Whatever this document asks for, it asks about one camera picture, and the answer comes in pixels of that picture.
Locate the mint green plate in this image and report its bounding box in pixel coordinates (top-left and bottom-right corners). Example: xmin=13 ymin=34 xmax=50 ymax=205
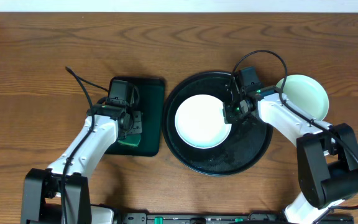
xmin=283 ymin=75 xmax=329 ymax=120

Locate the pink plate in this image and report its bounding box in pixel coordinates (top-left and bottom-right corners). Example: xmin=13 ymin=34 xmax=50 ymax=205
xmin=175 ymin=95 xmax=232 ymax=149

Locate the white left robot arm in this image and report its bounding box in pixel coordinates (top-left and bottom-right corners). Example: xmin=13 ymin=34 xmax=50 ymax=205
xmin=21 ymin=104 xmax=142 ymax=223

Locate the round black tray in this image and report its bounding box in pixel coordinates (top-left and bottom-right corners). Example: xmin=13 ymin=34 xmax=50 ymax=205
xmin=162 ymin=71 xmax=273 ymax=176

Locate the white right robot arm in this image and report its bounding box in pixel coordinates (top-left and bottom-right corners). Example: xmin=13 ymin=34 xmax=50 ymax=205
xmin=223 ymin=84 xmax=358 ymax=223

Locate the rectangular black tray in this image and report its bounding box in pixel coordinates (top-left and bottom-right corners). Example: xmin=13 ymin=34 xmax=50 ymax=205
xmin=106 ymin=77 xmax=165 ymax=157

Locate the green sponge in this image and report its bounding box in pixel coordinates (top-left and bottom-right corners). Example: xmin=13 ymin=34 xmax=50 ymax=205
xmin=118 ymin=134 xmax=141 ymax=147

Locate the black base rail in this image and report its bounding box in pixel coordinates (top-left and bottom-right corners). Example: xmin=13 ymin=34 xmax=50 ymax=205
xmin=116 ymin=212 xmax=356 ymax=224

